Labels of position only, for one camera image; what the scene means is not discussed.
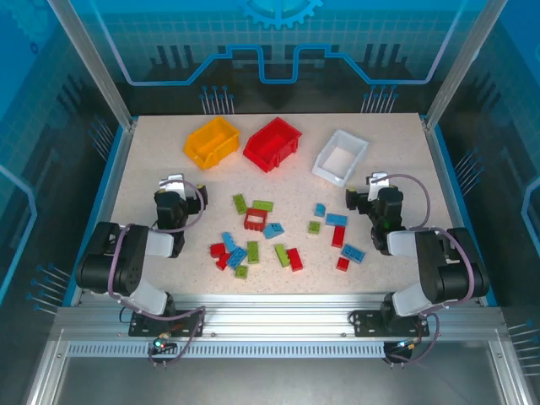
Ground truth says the white plastic bin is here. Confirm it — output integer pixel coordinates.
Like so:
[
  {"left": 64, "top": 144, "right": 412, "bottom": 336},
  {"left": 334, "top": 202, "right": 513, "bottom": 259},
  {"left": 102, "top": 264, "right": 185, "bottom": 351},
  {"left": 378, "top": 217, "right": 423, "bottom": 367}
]
[{"left": 310, "top": 128, "right": 370, "bottom": 188}]

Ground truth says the yellow plastic bin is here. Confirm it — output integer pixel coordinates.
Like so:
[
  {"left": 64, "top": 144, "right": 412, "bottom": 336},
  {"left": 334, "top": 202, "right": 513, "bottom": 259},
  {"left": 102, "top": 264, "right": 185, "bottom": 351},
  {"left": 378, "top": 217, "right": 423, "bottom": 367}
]
[{"left": 182, "top": 116, "right": 242, "bottom": 171}]

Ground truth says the red hollow lego frame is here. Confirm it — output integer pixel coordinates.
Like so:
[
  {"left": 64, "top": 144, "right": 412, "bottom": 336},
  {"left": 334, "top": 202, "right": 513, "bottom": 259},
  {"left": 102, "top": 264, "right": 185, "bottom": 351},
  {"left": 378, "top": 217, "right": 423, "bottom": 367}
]
[{"left": 244, "top": 208, "right": 268, "bottom": 232}]

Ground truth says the red plastic bin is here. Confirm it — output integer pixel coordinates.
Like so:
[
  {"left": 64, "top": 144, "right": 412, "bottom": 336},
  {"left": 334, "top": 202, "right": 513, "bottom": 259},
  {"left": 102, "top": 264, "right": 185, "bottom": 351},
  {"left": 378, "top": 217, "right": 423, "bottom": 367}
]
[{"left": 242, "top": 116, "right": 304, "bottom": 175}]

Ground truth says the small connector with LED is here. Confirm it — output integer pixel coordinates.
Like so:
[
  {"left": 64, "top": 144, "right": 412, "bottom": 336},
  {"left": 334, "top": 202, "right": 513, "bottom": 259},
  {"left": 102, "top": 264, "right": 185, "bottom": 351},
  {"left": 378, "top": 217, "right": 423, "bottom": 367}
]
[
  {"left": 386, "top": 338, "right": 424, "bottom": 356},
  {"left": 148, "top": 335, "right": 178, "bottom": 356}
]

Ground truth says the grey metal shelf panel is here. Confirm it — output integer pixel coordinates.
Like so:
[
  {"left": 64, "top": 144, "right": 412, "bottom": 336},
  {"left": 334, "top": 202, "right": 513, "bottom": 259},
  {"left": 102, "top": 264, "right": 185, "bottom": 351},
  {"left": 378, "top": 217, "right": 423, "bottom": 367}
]
[{"left": 24, "top": 337, "right": 540, "bottom": 405}]

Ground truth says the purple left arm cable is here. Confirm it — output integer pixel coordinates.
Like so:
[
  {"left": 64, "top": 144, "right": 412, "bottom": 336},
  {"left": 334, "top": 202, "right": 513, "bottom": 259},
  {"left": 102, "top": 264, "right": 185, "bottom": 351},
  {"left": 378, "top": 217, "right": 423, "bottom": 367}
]
[{"left": 107, "top": 177, "right": 208, "bottom": 368}]

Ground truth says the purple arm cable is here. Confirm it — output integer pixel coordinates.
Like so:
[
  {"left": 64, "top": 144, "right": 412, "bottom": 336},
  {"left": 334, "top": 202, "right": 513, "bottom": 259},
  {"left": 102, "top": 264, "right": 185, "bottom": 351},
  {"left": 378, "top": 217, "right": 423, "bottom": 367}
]
[
  {"left": 107, "top": 177, "right": 208, "bottom": 368},
  {"left": 381, "top": 173, "right": 482, "bottom": 367}
]

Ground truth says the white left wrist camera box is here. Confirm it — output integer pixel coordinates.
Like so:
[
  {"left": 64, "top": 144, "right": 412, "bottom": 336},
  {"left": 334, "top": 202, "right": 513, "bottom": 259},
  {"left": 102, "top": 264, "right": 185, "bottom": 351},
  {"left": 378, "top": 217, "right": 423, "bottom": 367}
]
[{"left": 159, "top": 173, "right": 187, "bottom": 200}]

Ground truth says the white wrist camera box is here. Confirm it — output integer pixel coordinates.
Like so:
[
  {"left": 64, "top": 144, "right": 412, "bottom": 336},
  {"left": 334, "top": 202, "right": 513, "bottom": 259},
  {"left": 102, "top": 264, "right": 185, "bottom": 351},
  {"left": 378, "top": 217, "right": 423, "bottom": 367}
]
[
  {"left": 159, "top": 173, "right": 187, "bottom": 200},
  {"left": 364, "top": 170, "right": 390, "bottom": 203}
]

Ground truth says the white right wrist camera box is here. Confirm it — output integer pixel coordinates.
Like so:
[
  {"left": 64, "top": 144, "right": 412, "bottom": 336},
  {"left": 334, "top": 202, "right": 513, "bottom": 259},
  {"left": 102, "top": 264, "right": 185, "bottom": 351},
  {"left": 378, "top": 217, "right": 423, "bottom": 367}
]
[{"left": 364, "top": 170, "right": 390, "bottom": 203}]

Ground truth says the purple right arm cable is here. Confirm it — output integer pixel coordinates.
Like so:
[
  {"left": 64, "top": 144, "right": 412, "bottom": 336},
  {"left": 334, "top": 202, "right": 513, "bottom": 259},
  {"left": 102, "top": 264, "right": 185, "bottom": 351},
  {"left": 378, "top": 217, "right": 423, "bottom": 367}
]
[{"left": 381, "top": 173, "right": 482, "bottom": 367}]

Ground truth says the blue table side rail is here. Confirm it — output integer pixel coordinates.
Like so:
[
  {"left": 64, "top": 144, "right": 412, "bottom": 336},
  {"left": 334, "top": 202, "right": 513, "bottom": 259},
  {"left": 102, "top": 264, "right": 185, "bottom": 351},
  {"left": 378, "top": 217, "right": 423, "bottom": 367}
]
[
  {"left": 424, "top": 121, "right": 500, "bottom": 308},
  {"left": 62, "top": 125, "right": 137, "bottom": 308}
]

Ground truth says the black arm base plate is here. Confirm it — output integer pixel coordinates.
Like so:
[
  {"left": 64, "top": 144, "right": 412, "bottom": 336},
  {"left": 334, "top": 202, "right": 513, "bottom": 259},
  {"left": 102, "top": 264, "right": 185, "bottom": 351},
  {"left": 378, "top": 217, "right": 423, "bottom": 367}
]
[
  {"left": 128, "top": 310, "right": 207, "bottom": 338},
  {"left": 350, "top": 310, "right": 430, "bottom": 338}
]

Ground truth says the aluminium frame rail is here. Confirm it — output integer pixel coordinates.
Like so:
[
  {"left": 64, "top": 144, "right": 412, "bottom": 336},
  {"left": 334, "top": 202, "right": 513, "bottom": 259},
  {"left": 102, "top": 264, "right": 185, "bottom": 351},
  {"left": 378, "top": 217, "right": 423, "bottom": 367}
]
[{"left": 53, "top": 293, "right": 510, "bottom": 343}]

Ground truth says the aluminium frame post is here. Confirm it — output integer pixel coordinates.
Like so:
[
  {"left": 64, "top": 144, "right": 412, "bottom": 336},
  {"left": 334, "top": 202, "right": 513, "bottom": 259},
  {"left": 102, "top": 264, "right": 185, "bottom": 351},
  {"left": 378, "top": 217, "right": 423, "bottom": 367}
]
[
  {"left": 423, "top": 0, "right": 510, "bottom": 131},
  {"left": 46, "top": 0, "right": 139, "bottom": 131}
]

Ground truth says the slotted grey cable duct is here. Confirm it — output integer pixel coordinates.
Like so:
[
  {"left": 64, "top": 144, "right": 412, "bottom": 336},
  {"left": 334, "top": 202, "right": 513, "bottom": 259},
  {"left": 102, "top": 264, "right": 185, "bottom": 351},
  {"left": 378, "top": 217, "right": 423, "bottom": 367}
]
[{"left": 66, "top": 342, "right": 387, "bottom": 359}]

